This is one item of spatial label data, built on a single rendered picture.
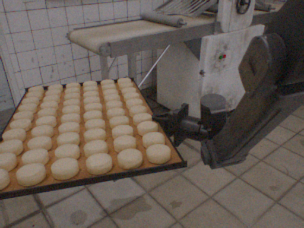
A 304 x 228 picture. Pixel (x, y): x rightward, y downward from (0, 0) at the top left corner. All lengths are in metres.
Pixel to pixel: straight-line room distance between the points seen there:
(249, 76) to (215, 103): 0.33
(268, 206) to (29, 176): 1.62
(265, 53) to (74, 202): 1.74
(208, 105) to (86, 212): 1.36
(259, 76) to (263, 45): 0.03
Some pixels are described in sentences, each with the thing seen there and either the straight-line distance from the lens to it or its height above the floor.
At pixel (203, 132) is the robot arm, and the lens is 0.65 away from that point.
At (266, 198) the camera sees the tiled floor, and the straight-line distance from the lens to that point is 1.98.
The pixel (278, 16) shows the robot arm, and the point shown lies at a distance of 0.26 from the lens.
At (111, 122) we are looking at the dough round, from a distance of 0.68.
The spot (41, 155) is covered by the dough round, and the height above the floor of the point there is 1.01.
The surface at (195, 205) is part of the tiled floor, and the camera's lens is 1.82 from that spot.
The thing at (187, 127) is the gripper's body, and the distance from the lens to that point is 0.66.
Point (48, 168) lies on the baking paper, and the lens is 0.58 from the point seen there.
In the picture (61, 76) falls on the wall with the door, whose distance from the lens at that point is 2.53.
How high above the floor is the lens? 1.35
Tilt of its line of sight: 29 degrees down
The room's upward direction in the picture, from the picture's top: straight up
